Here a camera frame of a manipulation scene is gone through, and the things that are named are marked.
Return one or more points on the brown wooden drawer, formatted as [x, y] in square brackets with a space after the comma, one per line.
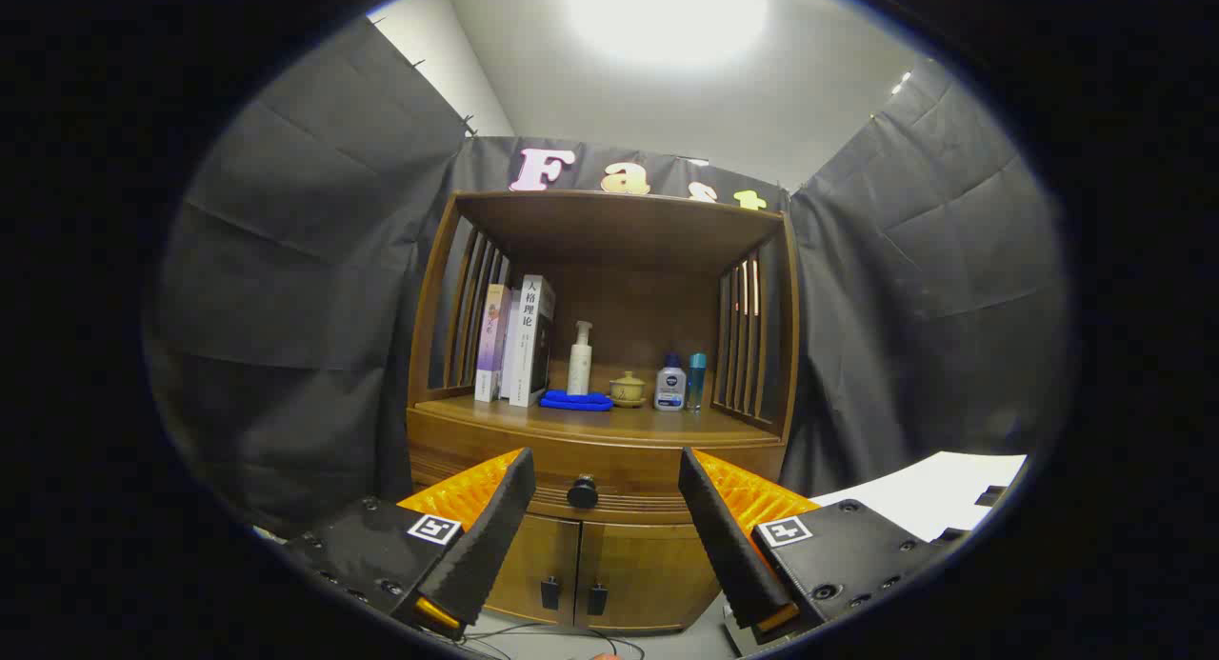
[619, 465]

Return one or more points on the black drawer knob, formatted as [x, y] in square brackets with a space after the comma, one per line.
[583, 492]

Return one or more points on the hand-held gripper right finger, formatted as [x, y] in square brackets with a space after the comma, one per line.
[724, 536]

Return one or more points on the purple paperback book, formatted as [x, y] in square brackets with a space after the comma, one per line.
[492, 341]

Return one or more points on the white table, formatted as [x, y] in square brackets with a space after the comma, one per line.
[914, 493]

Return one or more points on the white bottle with blue cap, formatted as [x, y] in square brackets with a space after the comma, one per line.
[670, 389]

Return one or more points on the wooden cabinet door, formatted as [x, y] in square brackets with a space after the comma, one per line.
[533, 555]
[648, 574]

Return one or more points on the thick white book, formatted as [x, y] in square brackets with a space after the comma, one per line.
[526, 341]

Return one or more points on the slim teal bottle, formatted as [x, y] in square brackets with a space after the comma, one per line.
[696, 379]

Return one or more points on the white pump bottle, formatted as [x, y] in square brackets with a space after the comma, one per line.
[580, 365]

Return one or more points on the brown wooden cabinet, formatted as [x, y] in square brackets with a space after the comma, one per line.
[619, 231]

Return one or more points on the brown wooden countertop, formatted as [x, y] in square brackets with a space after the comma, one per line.
[629, 424]

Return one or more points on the blue folded cloth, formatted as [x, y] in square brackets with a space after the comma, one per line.
[576, 402]

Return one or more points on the yellow lidded teacup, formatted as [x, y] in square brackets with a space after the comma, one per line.
[628, 390]

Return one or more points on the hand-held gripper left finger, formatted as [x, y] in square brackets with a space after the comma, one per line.
[490, 527]

